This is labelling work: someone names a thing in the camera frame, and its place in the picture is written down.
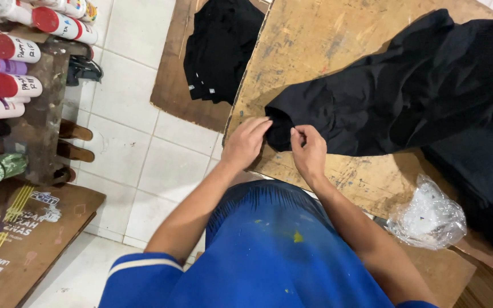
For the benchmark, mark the dark stained wooden rack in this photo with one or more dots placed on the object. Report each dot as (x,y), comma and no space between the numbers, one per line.
(43,115)

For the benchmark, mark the person's left fingers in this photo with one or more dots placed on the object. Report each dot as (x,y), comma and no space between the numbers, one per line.
(258,125)

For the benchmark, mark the person's left hand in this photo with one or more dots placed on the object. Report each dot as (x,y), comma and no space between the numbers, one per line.
(242,143)

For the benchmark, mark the small pile of black shirts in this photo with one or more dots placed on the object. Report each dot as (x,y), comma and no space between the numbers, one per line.
(221,51)

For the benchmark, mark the green speckled can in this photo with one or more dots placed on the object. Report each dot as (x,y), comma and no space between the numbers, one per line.
(0,167)

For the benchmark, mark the brown board with white print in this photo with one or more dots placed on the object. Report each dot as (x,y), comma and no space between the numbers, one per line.
(19,239)

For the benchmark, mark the tall stack of black garments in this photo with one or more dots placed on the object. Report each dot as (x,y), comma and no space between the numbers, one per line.
(482,184)

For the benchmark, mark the purple plastic bottle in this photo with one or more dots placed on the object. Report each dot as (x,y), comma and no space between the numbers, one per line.
(2,66)

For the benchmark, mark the group of red-capped white bottles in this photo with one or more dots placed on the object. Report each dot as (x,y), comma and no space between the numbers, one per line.
(13,48)

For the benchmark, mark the black fabric garment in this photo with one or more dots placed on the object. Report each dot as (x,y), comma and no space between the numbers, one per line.
(400,94)

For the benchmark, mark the crumpled clear plastic bag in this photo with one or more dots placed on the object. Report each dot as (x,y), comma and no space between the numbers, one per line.
(428,216)

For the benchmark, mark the person's right hand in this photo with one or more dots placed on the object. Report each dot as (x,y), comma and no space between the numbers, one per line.
(310,152)

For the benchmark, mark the brown wooden board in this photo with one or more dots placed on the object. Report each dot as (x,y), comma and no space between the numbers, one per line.
(171,85)

